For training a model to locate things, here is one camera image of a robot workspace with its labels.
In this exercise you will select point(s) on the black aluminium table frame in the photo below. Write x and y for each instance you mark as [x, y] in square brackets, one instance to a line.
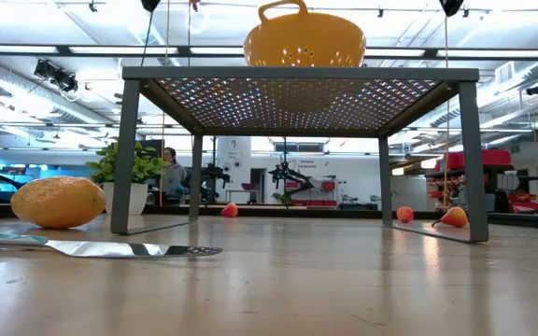
[269, 212]

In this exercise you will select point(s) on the small orange red fruit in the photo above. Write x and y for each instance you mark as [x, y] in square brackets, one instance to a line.
[405, 215]
[230, 211]

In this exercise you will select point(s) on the grey perforated metal shelf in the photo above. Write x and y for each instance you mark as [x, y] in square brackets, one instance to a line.
[297, 73]

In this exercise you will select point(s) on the yellow plastic colander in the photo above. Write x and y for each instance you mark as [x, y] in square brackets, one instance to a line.
[304, 42]

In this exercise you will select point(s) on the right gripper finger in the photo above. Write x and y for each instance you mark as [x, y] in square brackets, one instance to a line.
[451, 7]

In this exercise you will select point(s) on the black overhead rail beam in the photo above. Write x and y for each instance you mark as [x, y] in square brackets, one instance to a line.
[184, 50]

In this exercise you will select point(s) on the large yellow orange mango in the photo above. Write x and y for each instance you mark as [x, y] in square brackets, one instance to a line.
[59, 203]

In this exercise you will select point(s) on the red storage rack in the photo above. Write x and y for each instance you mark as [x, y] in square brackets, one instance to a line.
[474, 159]

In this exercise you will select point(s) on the black ceiling-hung device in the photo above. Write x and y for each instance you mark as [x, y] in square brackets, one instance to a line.
[537, 88]
[63, 80]

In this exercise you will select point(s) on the background black robot arm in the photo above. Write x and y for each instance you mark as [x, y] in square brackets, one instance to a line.
[290, 176]
[215, 179]

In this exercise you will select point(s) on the person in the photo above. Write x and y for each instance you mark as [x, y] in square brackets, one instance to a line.
[174, 179]

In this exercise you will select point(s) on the small orange yellow pear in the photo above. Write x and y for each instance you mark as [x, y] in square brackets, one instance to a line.
[456, 218]

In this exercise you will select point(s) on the potted green plant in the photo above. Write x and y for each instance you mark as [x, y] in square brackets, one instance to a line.
[150, 165]

